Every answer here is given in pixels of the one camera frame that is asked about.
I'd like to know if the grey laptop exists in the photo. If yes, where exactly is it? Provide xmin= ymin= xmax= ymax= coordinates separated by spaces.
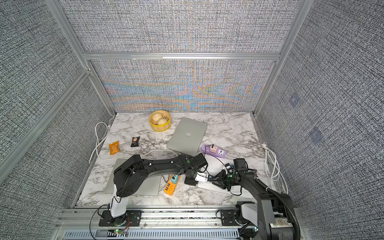
xmin=167 ymin=118 xmax=208 ymax=156
xmin=104 ymin=159 xmax=162 ymax=196

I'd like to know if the teal charger near cord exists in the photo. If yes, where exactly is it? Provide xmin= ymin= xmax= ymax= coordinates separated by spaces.
xmin=171 ymin=175 xmax=179 ymax=184

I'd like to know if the steamed bun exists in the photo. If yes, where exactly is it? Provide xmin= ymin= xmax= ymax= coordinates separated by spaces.
xmin=157 ymin=118 xmax=168 ymax=126
xmin=151 ymin=113 xmax=163 ymax=125

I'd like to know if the aluminium front rail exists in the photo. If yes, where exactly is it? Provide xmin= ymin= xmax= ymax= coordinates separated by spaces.
xmin=51 ymin=206 xmax=242 ymax=240

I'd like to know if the orange snack packet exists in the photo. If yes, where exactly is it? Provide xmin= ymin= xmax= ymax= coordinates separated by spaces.
xmin=109 ymin=141 xmax=120 ymax=155

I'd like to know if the bamboo steamer with yellow bands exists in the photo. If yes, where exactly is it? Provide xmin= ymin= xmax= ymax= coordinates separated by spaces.
xmin=149 ymin=110 xmax=172 ymax=132

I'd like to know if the pink charger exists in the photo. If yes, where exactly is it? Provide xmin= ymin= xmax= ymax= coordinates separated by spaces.
xmin=210 ymin=146 xmax=218 ymax=154

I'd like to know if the white cord of orange strip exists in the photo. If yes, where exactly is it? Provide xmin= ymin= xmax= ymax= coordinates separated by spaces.
xmin=88 ymin=121 xmax=181 ymax=164

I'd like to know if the grey laptop front left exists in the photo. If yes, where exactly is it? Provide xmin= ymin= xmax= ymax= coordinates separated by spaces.
xmin=104 ymin=159 xmax=162 ymax=196

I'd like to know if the steamed bun left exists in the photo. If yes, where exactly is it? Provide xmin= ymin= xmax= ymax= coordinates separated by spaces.
xmin=151 ymin=113 xmax=163 ymax=125

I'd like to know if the steamed bun right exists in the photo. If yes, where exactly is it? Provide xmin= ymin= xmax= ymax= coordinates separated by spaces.
xmin=157 ymin=118 xmax=168 ymax=126

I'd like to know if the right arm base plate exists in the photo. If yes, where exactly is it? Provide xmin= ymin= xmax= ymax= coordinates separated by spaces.
xmin=218 ymin=210 xmax=240 ymax=227

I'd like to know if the purple power strip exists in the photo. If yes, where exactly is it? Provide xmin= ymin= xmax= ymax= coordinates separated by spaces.
xmin=201 ymin=144 xmax=227 ymax=159

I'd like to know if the orange power strip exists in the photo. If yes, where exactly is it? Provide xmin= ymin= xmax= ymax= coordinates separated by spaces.
xmin=163 ymin=175 xmax=179 ymax=196

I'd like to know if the black snack packet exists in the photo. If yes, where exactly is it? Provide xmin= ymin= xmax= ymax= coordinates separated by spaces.
xmin=131 ymin=137 xmax=140 ymax=148

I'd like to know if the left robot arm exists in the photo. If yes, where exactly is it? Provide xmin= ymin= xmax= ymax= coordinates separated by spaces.
xmin=109 ymin=154 xmax=208 ymax=219

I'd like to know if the silver Apple laptop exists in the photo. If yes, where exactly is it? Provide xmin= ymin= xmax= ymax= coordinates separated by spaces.
xmin=198 ymin=155 xmax=253 ymax=199

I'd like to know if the grey laptop at back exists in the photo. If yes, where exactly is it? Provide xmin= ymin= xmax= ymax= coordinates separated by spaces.
xmin=167 ymin=118 xmax=208 ymax=156

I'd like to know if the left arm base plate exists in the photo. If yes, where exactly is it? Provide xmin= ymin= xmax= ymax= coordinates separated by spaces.
xmin=99 ymin=210 xmax=143 ymax=227

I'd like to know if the white cord of purple strip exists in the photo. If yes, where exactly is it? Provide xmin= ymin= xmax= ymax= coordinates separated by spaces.
xmin=224 ymin=141 xmax=289 ymax=195

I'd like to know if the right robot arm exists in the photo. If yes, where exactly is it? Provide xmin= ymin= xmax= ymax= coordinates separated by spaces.
xmin=213 ymin=159 xmax=301 ymax=240

